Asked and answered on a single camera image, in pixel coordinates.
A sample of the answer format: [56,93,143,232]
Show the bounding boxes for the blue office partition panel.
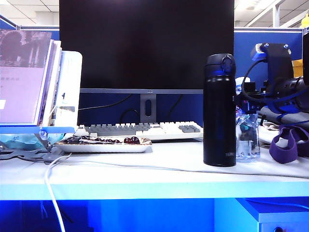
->
[0,14,22,31]
[20,25,304,129]

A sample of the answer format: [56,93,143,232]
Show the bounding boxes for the white thick book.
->
[39,40,63,127]

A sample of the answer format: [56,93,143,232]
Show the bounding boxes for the teal patterned pack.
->
[0,132,65,150]

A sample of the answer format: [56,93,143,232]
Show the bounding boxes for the white cable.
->
[55,142,309,179]
[44,152,72,232]

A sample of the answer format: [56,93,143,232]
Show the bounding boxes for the grey laptop sleeve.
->
[258,106,309,125]

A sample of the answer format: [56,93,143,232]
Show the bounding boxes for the clear mineral water bottle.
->
[234,77,261,160]

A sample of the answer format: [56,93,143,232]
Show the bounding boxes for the white and grey keyboard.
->
[76,120,205,141]

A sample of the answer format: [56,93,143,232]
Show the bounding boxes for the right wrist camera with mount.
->
[250,43,295,83]

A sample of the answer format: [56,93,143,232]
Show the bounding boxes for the looped black monitor cable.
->
[119,108,141,124]

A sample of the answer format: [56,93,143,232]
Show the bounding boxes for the pink cover book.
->
[0,29,56,126]

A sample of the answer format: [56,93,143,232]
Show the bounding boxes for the white drawer cabinet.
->
[214,198,309,232]

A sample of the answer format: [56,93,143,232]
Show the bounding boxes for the yellow printed paper bag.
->
[292,59,305,78]

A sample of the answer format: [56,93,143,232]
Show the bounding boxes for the thin black monitor cable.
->
[78,94,133,111]

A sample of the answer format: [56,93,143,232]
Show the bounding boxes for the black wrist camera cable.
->
[241,59,305,101]

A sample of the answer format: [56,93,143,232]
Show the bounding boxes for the books on blue stand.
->
[0,50,84,163]

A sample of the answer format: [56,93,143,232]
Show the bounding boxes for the grey monitor stand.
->
[140,93,157,124]

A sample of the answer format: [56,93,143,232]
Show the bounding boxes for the black thermos flask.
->
[203,53,237,167]

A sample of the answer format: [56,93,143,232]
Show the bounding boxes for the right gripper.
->
[235,79,276,114]

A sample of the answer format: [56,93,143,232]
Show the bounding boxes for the white cloth bag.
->
[259,122,281,145]

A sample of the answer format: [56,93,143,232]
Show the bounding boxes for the black computer monitor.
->
[59,0,235,94]

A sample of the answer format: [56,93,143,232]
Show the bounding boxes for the purple fabric strap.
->
[269,125,309,164]

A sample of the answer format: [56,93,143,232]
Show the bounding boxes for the white rectangular plate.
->
[55,136,153,153]

